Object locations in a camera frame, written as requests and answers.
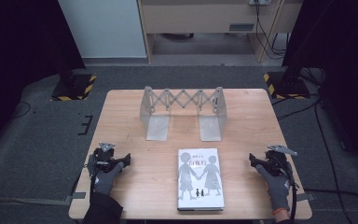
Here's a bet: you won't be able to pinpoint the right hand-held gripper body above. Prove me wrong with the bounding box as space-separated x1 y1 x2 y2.
262 144 298 177

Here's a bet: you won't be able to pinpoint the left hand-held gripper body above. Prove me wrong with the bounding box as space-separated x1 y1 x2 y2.
88 142 124 174

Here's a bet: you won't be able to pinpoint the extendable metal bookend rack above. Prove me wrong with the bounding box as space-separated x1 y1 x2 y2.
139 86 228 143

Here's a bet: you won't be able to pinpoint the grey book with silhouette cover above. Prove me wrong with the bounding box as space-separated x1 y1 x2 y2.
176 147 226 212

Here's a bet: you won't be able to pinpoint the person's left hand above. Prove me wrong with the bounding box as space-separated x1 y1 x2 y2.
88 162 125 195

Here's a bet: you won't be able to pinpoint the person's right hand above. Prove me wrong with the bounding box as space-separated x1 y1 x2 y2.
255 163 292 215

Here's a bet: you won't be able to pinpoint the grey tape strip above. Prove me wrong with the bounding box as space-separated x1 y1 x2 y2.
63 191 88 203
302 192 317 203

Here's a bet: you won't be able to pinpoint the striped stand base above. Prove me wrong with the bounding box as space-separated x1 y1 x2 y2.
263 70 311 100
50 73 98 102

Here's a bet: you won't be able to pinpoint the white cabinet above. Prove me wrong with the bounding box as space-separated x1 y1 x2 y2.
58 0 148 60

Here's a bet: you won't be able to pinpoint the black curtain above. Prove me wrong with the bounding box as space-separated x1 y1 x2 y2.
0 0 87 158
281 0 358 179

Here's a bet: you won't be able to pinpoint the beige wooden desk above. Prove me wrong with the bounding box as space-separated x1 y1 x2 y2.
137 0 304 64

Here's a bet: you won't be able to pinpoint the right hand-held gripper cable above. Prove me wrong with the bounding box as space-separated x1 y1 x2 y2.
283 162 299 222

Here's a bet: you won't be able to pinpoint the long black floor cable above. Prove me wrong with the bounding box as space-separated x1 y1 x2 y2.
313 101 347 224

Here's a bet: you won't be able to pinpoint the black floor cable loop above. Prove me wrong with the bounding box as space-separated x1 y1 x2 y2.
10 101 33 119

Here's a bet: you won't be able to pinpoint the hanging black cables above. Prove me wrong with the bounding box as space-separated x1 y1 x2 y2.
254 0 289 61

